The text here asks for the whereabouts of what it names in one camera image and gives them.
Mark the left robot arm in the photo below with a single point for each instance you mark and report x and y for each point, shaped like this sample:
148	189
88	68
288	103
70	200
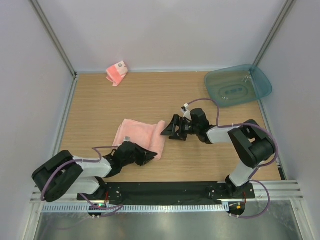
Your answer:
65	173

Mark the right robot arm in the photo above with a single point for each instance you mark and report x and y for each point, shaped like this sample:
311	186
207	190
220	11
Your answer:
251	142

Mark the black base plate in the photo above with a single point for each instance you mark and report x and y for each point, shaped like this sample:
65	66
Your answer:
121	192

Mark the left aluminium frame post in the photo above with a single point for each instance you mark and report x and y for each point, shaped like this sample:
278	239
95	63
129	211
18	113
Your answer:
52	35

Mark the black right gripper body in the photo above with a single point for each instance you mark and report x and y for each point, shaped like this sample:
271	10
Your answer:
189	127

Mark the small pink cloth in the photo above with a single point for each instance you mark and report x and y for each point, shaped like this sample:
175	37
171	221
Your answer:
116	73

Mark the slotted cable duct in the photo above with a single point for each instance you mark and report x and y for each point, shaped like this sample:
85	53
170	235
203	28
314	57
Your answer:
87	208

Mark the teal plastic tray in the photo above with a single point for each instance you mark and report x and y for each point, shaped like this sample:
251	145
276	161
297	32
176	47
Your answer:
237	85

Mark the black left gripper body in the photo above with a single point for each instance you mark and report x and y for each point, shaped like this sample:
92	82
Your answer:
138	156

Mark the aluminium front rail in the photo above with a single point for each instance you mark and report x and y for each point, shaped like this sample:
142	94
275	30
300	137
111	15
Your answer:
274	190

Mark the aluminium frame post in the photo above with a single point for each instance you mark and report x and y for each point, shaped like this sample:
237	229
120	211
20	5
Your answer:
274	30
52	35

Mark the large pink towel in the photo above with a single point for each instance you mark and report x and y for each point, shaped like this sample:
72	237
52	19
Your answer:
147	136

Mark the right aluminium frame post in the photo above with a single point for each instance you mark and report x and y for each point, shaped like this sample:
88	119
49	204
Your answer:
274	30

